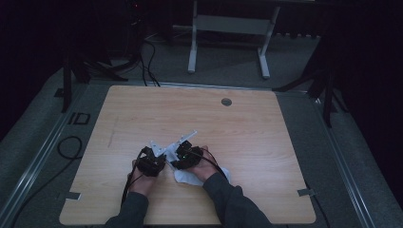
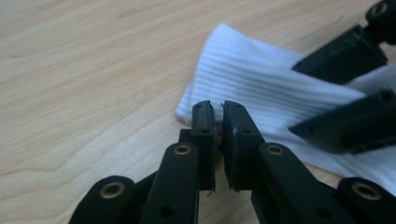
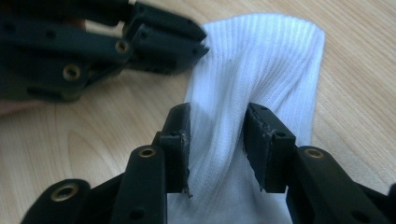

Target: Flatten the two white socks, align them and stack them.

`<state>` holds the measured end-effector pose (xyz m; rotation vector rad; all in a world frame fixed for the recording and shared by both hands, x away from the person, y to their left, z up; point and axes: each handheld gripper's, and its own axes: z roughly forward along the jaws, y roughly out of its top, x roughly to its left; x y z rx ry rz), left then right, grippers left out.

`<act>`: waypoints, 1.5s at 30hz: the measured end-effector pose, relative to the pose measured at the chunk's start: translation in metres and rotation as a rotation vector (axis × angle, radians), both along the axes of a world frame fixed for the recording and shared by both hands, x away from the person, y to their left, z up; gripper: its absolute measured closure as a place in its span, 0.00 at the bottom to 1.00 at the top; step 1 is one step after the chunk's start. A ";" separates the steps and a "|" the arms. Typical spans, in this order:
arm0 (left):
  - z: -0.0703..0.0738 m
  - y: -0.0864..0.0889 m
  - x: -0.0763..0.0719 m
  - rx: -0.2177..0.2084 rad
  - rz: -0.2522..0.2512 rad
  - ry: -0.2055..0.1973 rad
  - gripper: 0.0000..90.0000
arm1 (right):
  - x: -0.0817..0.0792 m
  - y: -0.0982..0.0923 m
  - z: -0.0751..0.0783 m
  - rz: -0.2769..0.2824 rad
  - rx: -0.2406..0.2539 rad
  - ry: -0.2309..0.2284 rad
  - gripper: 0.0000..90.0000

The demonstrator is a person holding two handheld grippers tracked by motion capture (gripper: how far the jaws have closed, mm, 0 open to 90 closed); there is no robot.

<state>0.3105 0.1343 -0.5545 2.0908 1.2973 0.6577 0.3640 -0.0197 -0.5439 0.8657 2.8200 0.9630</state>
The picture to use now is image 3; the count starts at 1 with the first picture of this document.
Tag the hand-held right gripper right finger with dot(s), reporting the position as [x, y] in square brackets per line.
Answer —
[269, 149]

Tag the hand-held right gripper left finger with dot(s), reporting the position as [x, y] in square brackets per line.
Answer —
[177, 149]

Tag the white sock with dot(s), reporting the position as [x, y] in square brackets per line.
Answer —
[258, 62]

